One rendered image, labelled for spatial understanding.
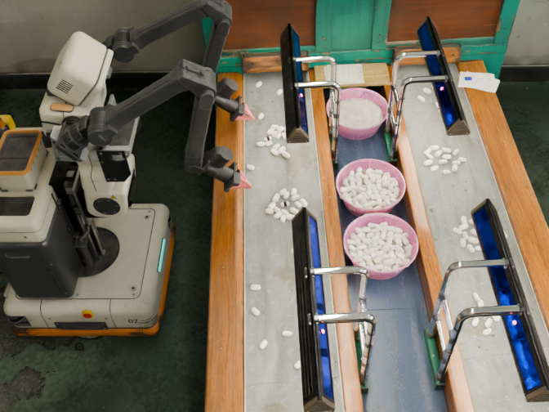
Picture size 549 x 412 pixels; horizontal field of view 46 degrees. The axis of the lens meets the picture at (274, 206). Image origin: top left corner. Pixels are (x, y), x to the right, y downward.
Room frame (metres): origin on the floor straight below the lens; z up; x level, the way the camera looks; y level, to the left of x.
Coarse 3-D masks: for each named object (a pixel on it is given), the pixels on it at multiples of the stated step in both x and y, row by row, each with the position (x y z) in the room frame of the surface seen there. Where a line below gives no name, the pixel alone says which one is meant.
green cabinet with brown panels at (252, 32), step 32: (256, 0) 2.42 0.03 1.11; (288, 0) 2.42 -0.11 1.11; (320, 0) 2.40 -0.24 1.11; (352, 0) 2.41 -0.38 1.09; (384, 0) 2.40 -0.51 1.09; (416, 0) 2.41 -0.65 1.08; (448, 0) 2.41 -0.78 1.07; (480, 0) 2.41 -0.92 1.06; (512, 0) 2.40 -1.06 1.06; (256, 32) 2.42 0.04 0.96; (320, 32) 2.40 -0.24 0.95; (352, 32) 2.41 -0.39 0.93; (384, 32) 2.40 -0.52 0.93; (416, 32) 2.41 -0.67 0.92; (448, 32) 2.41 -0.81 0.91; (480, 32) 2.41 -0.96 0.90
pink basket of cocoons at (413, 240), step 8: (368, 216) 1.51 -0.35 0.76; (384, 216) 1.50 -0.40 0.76; (392, 216) 1.49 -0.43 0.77; (352, 224) 1.47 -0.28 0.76; (360, 224) 1.49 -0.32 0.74; (400, 224) 1.47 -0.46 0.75; (352, 232) 1.46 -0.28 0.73; (408, 232) 1.43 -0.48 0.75; (344, 240) 1.39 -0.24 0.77; (408, 240) 1.41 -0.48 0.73; (416, 240) 1.38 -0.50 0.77; (344, 248) 1.36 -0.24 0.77; (416, 248) 1.35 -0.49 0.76; (408, 264) 1.28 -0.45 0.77; (376, 272) 1.25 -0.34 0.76; (384, 272) 1.25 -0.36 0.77; (392, 272) 1.25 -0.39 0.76
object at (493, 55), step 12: (468, 48) 2.40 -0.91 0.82; (480, 48) 2.40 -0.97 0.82; (492, 48) 2.40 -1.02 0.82; (504, 48) 2.40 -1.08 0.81; (228, 60) 2.41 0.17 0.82; (240, 60) 2.41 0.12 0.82; (348, 60) 2.40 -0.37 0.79; (360, 60) 2.40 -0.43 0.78; (372, 60) 2.40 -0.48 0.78; (384, 60) 2.40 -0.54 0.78; (492, 60) 2.40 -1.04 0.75; (216, 72) 2.41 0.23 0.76; (240, 72) 2.41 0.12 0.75; (264, 72) 2.42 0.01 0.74; (276, 72) 2.41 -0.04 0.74; (492, 72) 2.40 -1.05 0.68
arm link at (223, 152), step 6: (210, 150) 1.61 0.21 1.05; (216, 150) 1.59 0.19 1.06; (222, 150) 1.60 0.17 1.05; (228, 150) 1.61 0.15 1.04; (204, 156) 1.61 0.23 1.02; (210, 156) 1.58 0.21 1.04; (216, 156) 1.57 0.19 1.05; (222, 156) 1.57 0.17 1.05; (228, 156) 1.58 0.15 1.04; (204, 162) 1.58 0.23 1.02; (210, 162) 1.58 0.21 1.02; (216, 162) 1.57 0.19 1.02; (222, 162) 1.57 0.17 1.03; (192, 168) 1.55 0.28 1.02; (198, 168) 1.55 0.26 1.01; (204, 168) 1.56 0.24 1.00; (198, 174) 1.56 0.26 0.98
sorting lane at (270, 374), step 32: (256, 96) 2.24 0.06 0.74; (256, 128) 2.04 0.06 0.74; (256, 160) 1.85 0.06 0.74; (288, 160) 1.84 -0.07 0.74; (256, 192) 1.67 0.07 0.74; (320, 192) 1.65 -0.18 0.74; (256, 224) 1.51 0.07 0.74; (288, 224) 1.51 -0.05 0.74; (320, 224) 1.50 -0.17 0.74; (256, 256) 1.37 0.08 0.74; (288, 256) 1.36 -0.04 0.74; (288, 288) 1.23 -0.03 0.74; (256, 320) 1.10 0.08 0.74; (288, 320) 1.10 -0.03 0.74; (256, 352) 0.99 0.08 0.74; (288, 352) 0.98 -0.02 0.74; (256, 384) 0.88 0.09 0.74; (288, 384) 0.87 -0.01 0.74
